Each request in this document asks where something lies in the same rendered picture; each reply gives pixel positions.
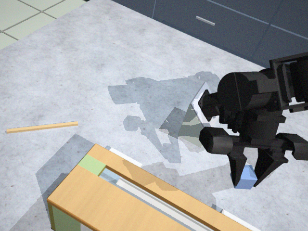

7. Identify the small blue block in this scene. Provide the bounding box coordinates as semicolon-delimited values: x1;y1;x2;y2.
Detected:
234;165;257;189

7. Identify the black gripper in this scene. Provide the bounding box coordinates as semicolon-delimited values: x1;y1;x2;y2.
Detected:
199;107;308;187

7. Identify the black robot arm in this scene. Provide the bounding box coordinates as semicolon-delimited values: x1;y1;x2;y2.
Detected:
198;52;308;133

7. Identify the tan thin stick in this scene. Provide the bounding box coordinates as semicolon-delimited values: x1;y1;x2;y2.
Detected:
6;121;78;134

